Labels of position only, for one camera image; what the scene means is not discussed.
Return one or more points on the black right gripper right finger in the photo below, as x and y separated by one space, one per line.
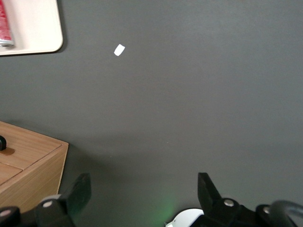
213 203

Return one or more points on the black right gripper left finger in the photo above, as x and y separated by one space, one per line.
75 196

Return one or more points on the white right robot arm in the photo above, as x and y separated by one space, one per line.
187 218

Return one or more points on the beige plastic tray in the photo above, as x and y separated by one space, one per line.
35 26

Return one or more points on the wooden drawer cabinet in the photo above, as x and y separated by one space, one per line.
40 175

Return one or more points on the wooden drawer front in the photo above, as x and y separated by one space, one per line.
30 146

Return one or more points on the small white paper scrap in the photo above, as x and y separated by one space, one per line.
119 50

